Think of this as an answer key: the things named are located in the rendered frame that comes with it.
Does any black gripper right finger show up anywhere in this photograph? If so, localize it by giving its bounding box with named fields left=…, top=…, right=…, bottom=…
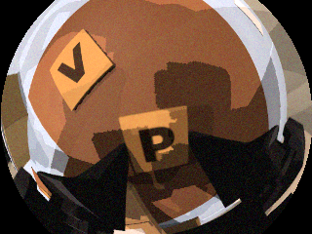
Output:
left=187, top=126, right=280, bottom=208

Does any white paper ticket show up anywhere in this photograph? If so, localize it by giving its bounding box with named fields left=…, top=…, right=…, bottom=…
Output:
left=114, top=229, right=145, bottom=234

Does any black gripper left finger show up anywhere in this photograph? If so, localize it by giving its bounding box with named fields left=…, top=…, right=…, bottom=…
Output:
left=36, top=143, right=129, bottom=231

